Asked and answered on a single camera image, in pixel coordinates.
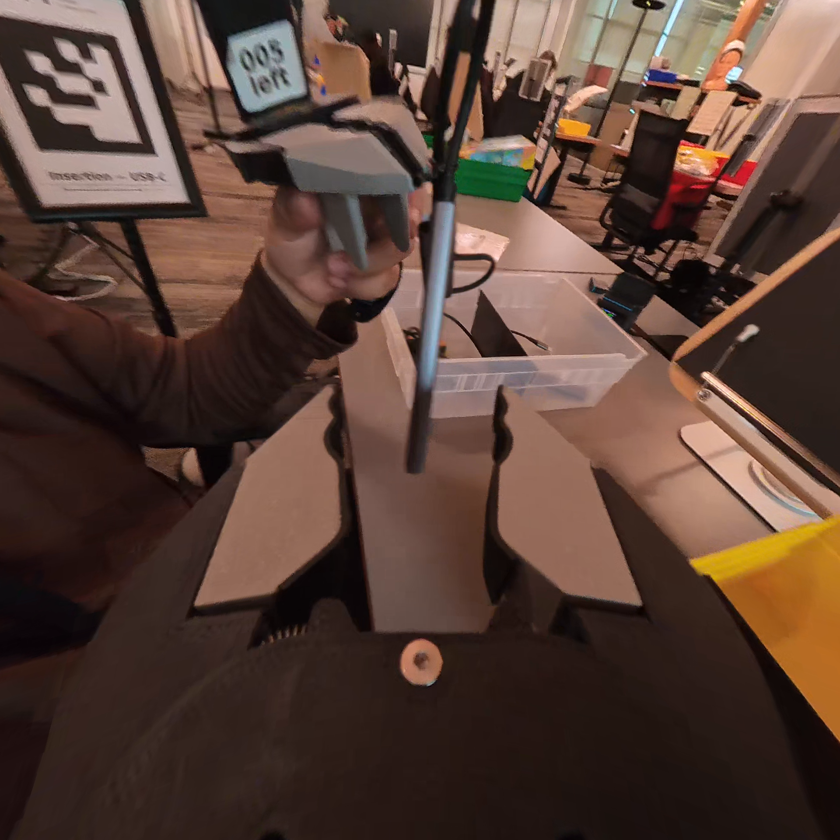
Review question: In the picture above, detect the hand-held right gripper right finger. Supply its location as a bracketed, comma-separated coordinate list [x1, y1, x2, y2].
[483, 386, 645, 613]

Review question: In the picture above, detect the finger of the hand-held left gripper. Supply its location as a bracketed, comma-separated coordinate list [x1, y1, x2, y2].
[282, 125, 421, 196]
[335, 97, 434, 185]

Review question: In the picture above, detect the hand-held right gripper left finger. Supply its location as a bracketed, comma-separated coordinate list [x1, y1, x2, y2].
[192, 384, 350, 616]

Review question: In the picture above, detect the person's left forearm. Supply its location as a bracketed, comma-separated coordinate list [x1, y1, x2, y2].
[0, 259, 361, 454]

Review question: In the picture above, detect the person's left hand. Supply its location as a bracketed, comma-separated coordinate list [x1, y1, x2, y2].
[262, 187, 424, 324]

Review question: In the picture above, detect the cardboard box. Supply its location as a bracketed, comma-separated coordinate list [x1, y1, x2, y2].
[308, 39, 374, 102]

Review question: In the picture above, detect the colourful printed box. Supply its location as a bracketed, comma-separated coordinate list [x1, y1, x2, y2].
[459, 134, 538, 170]

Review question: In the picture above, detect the green plastic bin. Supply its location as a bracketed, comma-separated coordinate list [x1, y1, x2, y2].
[455, 156, 534, 203]

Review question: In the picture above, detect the clear plastic bag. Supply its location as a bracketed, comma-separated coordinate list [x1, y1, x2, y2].
[455, 222, 511, 262]

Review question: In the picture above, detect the black wristwatch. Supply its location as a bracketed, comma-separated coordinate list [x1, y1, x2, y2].
[346, 262, 403, 324]

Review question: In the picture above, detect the marker sign on stand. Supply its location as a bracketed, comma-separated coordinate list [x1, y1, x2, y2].
[0, 0, 210, 339]

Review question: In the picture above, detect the clear plastic bin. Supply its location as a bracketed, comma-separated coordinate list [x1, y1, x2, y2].
[381, 268, 648, 421]

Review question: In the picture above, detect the silver stand base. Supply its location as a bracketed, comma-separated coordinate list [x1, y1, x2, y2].
[679, 420, 824, 534]

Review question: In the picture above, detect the black floor lamp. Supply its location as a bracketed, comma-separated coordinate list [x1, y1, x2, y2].
[567, 0, 667, 186]

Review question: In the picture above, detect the black hub with blue light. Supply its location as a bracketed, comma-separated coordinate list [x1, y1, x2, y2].
[596, 271, 658, 331]

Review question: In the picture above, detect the large yellow plastic bin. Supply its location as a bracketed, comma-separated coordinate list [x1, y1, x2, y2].
[692, 520, 840, 742]

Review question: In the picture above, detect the black mesh office chair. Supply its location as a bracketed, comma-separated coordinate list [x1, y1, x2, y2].
[598, 108, 702, 266]

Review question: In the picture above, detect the black board with wooden rim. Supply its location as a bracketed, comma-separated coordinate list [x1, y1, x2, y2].
[669, 230, 840, 519]

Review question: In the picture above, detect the red plastic bin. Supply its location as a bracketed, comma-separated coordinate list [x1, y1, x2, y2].
[653, 141, 759, 231]

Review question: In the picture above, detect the thin black cable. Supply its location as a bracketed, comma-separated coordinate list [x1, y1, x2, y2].
[402, 314, 483, 358]

